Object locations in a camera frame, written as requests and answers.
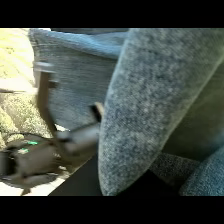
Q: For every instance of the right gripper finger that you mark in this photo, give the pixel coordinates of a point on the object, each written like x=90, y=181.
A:
x=81, y=181

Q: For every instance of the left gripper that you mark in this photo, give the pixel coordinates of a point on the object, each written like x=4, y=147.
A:
x=31, y=160

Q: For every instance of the blue jeans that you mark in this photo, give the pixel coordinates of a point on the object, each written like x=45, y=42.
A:
x=156, y=100

